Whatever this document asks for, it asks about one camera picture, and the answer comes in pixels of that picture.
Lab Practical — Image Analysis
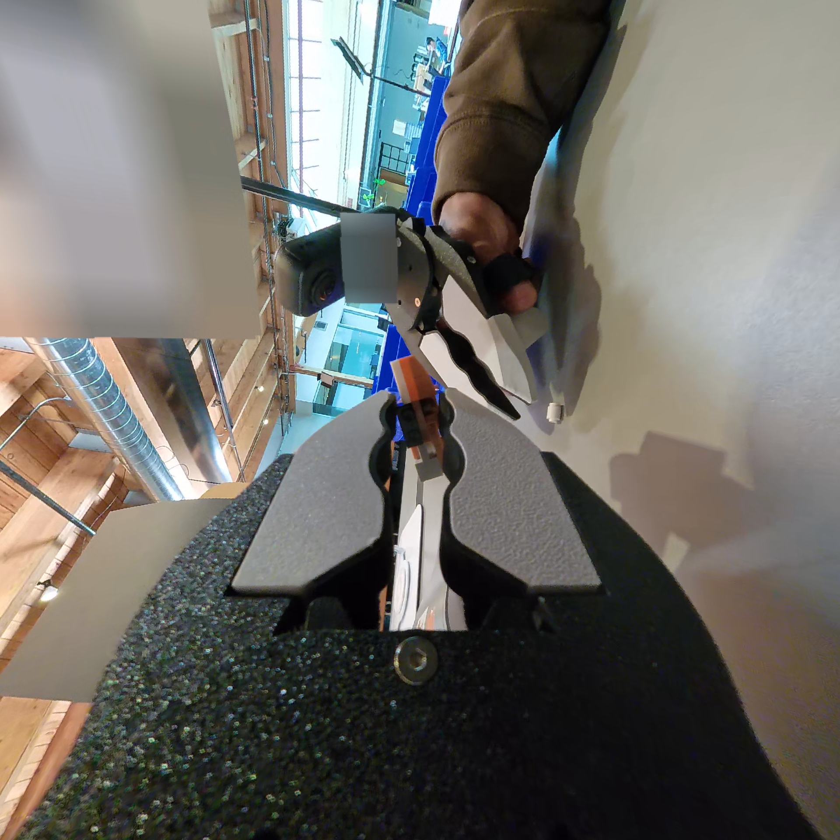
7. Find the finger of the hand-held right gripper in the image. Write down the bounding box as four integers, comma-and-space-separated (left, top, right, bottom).
400, 325, 522, 422
441, 276, 540, 406

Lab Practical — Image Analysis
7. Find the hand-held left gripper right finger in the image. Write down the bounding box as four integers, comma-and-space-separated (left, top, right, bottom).
441, 386, 603, 596

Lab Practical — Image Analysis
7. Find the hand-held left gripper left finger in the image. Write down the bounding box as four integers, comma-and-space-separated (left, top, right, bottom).
230, 391, 396, 598

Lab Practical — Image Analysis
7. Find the small brown brick assembly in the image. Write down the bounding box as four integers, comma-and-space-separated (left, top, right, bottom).
388, 356, 455, 484

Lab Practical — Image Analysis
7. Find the grey desk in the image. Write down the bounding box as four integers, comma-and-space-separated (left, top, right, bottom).
518, 0, 840, 840

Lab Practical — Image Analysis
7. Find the person's right hand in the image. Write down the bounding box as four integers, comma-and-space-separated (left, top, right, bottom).
437, 192, 539, 316

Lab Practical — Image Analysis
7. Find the blue plastic bin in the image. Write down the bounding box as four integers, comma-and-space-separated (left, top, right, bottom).
387, 69, 562, 368

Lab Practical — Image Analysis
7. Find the black floor lamp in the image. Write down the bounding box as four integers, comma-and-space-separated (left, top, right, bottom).
239, 176, 342, 216

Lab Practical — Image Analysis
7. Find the black studio light stand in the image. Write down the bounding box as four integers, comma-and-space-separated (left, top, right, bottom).
330, 36, 427, 89

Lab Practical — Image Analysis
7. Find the rectangular metal air duct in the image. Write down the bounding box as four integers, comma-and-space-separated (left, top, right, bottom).
154, 338, 236, 485

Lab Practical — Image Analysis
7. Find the silver spiral air duct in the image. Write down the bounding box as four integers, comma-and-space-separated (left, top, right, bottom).
25, 338, 186, 503

